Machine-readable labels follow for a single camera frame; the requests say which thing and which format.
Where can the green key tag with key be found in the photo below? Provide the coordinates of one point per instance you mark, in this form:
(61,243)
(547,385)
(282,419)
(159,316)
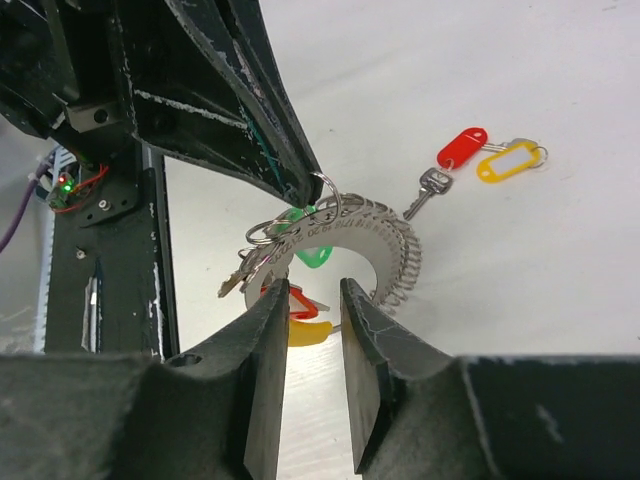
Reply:
(314,257)

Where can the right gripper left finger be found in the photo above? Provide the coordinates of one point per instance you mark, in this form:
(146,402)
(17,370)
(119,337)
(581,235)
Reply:
(212,412)

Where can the red key tag with key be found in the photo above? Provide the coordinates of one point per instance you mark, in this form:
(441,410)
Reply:
(438,180)

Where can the yellow key tag with ring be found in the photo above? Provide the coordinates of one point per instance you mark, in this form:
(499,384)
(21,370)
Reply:
(510,159)

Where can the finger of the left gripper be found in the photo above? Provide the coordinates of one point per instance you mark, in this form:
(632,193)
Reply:
(232,37)

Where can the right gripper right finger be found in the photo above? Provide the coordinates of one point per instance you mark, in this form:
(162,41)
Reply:
(418,413)

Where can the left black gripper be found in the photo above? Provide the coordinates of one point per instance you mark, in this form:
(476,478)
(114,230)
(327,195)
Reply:
(58,82)

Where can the white cable duct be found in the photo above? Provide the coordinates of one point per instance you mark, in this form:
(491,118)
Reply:
(45,274)

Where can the small red key tag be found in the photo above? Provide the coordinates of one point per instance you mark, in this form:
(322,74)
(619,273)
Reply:
(301,308)

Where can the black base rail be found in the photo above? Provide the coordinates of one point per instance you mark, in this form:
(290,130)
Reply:
(111,284)

